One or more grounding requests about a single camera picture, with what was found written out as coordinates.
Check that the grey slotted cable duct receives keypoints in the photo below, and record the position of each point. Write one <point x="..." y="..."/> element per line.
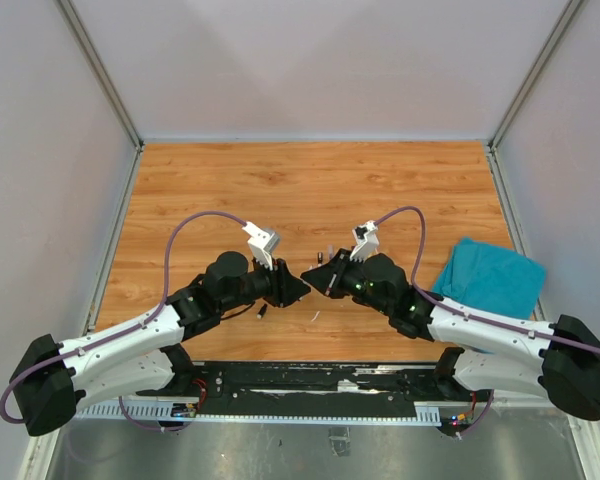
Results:
<point x="179" y="413"/>

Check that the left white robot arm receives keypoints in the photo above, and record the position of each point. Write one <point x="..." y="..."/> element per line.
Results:
<point x="55" y="380"/>

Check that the aluminium frame post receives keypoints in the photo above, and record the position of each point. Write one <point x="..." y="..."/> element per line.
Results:
<point x="86" y="45"/>
<point x="566" y="19"/>

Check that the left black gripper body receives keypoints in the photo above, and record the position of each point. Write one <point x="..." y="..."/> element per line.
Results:
<point x="261" y="283"/>

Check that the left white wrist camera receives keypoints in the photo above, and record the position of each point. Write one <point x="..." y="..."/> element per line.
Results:
<point x="262" y="242"/>

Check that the left aluminium frame post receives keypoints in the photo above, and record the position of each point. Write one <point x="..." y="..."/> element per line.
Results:
<point x="86" y="45"/>

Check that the teal cloth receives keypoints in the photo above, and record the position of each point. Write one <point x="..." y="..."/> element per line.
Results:
<point x="491" y="278"/>

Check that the right aluminium frame post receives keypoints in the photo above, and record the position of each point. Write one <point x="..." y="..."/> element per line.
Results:
<point x="566" y="19"/>

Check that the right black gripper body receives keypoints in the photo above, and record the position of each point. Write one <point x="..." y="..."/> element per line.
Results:
<point x="349" y="281"/>

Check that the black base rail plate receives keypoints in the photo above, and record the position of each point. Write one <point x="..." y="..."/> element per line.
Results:
<point x="322" y="387"/>

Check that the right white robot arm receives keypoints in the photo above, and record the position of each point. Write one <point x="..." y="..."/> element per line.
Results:
<point x="559" y="361"/>

